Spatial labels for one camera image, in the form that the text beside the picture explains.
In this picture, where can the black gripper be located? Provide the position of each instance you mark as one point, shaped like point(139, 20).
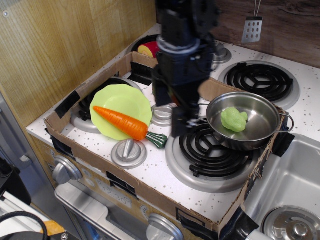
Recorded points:
point(176, 79)

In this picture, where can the orange toy carrot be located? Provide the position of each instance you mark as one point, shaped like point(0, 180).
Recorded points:
point(130, 126)

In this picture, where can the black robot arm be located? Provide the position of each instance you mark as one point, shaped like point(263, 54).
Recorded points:
point(184, 22)

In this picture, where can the light green plastic plate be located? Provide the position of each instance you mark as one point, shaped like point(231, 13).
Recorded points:
point(123, 99)

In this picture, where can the silver middle stove knob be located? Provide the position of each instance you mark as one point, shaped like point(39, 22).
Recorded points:
point(162, 115)

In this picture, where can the silver stove knob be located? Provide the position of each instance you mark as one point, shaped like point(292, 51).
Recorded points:
point(222, 54)
point(162, 115)
point(129, 154)

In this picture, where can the front right black burner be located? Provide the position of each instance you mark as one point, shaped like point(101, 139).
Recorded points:
point(197, 160)

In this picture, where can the black burner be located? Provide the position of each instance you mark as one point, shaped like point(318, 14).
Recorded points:
point(197, 160)
point(144, 40)
point(268, 80)
point(81, 116)

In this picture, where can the red yellow toy fruit half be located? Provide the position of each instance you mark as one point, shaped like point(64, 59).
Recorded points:
point(149, 49)

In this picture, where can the green toy lettuce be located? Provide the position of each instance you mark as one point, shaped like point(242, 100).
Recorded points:
point(234, 120)

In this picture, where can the silver front stove knob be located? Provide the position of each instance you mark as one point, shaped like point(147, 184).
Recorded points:
point(129, 154)

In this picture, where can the back left black burner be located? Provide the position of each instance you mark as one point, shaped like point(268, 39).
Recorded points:
point(144, 40)

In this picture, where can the silver back stove knob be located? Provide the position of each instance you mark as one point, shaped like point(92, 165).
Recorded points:
point(222, 54)

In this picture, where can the front left black burner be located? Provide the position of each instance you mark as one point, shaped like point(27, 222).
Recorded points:
point(81, 116)

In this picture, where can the stainless steel pan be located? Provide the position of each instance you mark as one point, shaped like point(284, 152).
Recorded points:
point(264, 120)

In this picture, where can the oven clock display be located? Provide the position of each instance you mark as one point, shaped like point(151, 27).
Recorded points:
point(115, 194)

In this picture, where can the hanging metal spatula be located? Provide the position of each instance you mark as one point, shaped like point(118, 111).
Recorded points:
point(253, 26)

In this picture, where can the back right black burner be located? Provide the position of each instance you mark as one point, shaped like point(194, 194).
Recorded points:
point(268, 80)

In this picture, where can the right silver oven dial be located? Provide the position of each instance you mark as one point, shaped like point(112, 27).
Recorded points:
point(160, 228)

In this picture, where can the silver oven dial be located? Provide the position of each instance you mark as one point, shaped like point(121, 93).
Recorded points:
point(65, 171)
point(160, 228)

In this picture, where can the left silver oven dial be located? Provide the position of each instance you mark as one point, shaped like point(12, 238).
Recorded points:
point(65, 171)

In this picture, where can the silver sink basin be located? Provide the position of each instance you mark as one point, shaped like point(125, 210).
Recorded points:
point(290, 180)

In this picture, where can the silver sink drain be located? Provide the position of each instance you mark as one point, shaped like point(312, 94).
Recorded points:
point(291, 223)

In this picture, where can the orange object bottom left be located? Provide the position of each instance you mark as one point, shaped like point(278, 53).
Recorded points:
point(53, 228)

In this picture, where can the black device left edge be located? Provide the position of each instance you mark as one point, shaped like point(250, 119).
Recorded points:
point(11, 182)

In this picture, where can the silver oven door handle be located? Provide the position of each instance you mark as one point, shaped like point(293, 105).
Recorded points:
point(102, 216)

